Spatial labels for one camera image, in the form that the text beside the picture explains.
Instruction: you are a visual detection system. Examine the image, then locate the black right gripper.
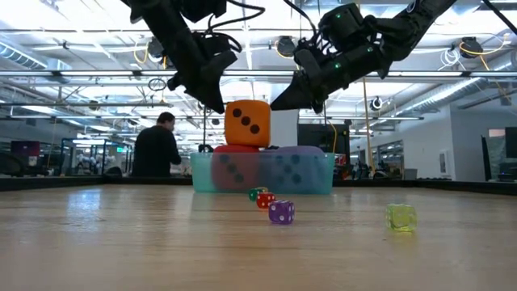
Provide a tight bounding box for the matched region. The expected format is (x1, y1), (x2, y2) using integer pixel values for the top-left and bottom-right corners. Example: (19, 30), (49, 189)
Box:
(269, 40), (391, 115)

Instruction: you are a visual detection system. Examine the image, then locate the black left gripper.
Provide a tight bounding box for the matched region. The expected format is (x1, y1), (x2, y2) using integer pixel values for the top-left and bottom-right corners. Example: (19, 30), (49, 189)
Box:
(129, 0), (242, 115)

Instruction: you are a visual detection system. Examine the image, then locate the orange foam die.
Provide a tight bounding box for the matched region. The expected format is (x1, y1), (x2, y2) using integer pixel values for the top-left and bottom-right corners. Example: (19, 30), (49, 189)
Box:
(224, 99), (272, 149)

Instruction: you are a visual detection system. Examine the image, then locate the purple foam die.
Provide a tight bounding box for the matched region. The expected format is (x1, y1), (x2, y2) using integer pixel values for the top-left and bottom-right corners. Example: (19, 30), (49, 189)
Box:
(260, 145), (329, 194)

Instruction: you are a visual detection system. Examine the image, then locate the red foam die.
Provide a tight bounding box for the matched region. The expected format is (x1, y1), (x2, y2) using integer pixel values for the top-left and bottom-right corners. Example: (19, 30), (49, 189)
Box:
(210, 144), (262, 193)

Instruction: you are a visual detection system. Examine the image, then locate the small red die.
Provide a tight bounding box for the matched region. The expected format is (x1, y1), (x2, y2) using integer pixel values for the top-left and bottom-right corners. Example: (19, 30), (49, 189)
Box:
(255, 192), (277, 210)

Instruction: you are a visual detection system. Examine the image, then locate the small purple die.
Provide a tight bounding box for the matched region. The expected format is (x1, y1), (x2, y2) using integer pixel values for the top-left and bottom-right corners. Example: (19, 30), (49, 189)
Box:
(267, 200), (296, 226)

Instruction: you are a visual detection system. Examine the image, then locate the small yellow-green translucent die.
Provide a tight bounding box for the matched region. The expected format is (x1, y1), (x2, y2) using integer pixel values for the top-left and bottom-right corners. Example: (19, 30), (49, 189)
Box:
(385, 203), (418, 233)

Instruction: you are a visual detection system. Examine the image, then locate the black cabinet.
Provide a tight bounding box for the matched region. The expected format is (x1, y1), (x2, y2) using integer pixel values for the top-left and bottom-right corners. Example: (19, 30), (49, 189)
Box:
(297, 123), (351, 154)

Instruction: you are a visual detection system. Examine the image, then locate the person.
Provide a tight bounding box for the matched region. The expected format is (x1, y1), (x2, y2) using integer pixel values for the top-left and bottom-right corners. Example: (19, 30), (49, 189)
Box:
(131, 111), (183, 178)

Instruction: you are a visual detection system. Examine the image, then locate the teal plastic bin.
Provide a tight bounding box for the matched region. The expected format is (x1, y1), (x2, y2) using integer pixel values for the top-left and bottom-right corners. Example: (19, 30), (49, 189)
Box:
(189, 151), (336, 195)

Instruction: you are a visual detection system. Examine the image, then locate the long ceiling light bar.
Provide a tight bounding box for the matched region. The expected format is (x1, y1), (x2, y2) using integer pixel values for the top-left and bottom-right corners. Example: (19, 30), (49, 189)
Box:
(0, 70), (517, 78)

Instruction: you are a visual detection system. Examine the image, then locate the maroon display screen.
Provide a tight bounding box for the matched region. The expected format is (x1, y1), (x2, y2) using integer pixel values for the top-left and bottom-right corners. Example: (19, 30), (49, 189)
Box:
(10, 140), (41, 158)

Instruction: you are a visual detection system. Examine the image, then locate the black display screen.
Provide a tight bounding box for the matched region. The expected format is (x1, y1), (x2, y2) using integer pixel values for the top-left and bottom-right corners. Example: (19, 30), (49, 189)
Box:
(504, 126), (517, 160)

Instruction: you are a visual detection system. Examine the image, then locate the yellow hanging cord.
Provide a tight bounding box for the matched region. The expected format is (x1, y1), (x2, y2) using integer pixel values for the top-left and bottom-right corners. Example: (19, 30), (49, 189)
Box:
(360, 76), (373, 175)

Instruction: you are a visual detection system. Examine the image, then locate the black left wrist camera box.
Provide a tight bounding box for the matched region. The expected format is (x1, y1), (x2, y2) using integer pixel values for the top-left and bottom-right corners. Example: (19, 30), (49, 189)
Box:
(179, 0), (228, 24)

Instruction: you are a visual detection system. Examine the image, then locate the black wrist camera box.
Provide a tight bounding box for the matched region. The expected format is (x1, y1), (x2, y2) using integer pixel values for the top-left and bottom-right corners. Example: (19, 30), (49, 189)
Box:
(179, 0), (228, 24)
(318, 2), (367, 52)

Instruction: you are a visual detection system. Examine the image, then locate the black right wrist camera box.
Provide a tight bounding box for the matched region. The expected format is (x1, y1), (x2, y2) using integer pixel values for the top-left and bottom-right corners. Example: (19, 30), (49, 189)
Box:
(318, 2), (367, 52)

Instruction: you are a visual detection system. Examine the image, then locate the black right camera cable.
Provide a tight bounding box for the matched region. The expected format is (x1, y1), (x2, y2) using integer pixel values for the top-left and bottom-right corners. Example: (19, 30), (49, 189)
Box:
(282, 0), (320, 41)

